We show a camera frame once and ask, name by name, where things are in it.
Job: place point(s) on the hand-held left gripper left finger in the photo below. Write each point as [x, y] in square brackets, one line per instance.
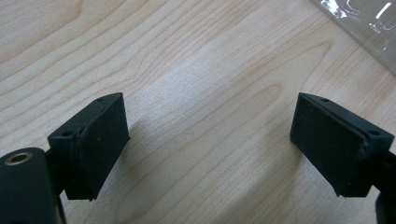
[93, 146]

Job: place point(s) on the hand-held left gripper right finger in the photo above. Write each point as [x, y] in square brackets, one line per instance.
[336, 146]

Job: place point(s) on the transparent bag with white trim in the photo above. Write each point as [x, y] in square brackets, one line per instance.
[367, 21]

